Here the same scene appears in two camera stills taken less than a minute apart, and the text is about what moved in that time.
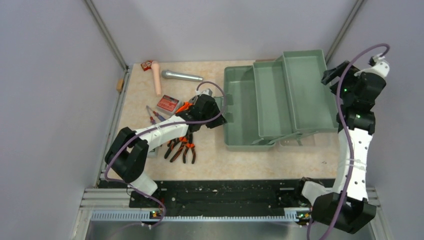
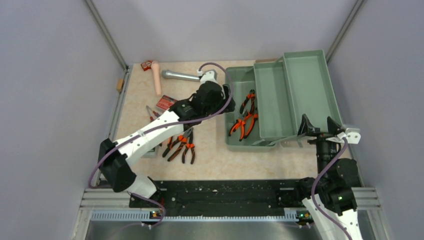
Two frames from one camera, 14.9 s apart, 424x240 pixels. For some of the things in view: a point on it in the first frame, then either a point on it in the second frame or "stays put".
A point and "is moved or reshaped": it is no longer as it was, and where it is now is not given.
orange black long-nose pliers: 181,140 stays put
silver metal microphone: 168,74 stays put
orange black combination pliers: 185,107 is moved or reshaped
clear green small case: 153,153 stays put
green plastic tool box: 286,103 stays put
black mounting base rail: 224,195 stays put
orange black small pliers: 190,145 stays put
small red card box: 147,65 stays put
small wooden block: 120,84 stays put
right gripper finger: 339,70 → 333,127
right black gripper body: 345,94 → 321,138
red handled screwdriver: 151,117 stays put
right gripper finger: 330,74 → 306,127
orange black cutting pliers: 171,143 → 251,96
